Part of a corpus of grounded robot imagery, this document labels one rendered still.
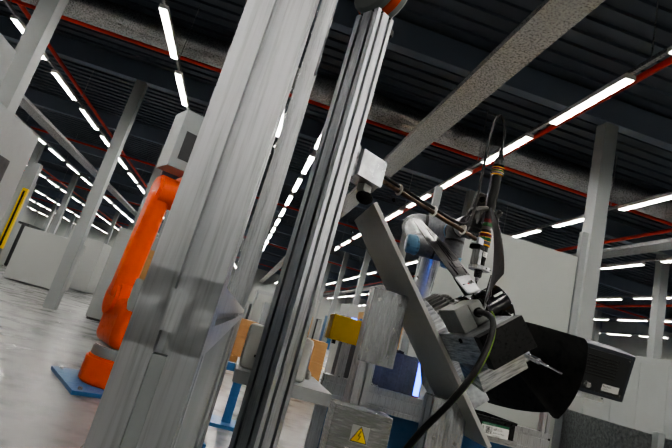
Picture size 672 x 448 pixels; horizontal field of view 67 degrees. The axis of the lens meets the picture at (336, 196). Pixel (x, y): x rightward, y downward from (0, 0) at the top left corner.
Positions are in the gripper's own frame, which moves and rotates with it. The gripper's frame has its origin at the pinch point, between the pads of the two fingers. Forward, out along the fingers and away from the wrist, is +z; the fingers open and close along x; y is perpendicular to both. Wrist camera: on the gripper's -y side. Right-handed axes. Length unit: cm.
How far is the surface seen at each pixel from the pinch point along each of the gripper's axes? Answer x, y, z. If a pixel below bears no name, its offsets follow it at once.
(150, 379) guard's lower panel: 72, 59, 126
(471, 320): 17, 42, 39
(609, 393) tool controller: -76, 46, -36
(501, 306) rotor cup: -2.4, 32.5, 12.4
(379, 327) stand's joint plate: 33, 48, 15
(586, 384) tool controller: -65, 45, -34
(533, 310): -123, -1, -182
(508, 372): 4, 51, 36
